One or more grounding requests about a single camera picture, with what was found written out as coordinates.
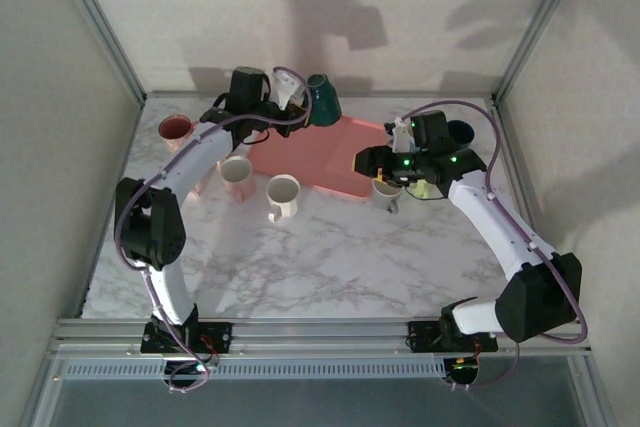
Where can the controller board with lights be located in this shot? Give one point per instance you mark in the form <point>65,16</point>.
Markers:
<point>462,369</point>
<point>192,369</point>

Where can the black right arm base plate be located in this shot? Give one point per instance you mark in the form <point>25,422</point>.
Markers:
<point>422,334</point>

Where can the pink tray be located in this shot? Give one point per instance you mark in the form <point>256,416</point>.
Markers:
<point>320,157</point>

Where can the speckled pink mug red interior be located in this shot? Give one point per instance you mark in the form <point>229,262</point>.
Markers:
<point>175,128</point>

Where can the aluminium frame post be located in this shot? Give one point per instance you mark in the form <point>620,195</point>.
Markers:
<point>539,22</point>
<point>100,22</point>

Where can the dark green mug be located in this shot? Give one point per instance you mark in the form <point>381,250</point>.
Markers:
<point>325,102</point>

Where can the grey mug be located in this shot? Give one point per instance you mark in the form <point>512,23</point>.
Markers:
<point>385,192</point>

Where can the dark blue mug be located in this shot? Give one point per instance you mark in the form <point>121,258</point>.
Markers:
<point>462,134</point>

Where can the aluminium table rail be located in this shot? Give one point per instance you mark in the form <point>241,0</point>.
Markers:
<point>200,94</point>
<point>320,337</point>
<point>517,172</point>

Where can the glossy pink lettered mug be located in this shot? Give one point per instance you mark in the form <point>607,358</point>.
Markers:
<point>236,169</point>

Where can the pale pink mug cream interior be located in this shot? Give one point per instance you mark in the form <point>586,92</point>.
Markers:
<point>200,188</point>

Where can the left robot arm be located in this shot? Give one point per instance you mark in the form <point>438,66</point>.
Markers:
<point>200,162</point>

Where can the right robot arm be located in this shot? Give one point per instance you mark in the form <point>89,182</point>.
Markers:
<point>490,227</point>

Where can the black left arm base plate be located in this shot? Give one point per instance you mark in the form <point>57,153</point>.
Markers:
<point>220,334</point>

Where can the yellow-green mug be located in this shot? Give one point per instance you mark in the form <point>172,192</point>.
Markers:
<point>425,191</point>

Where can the white mug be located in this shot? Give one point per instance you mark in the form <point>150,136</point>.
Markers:
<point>282,189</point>

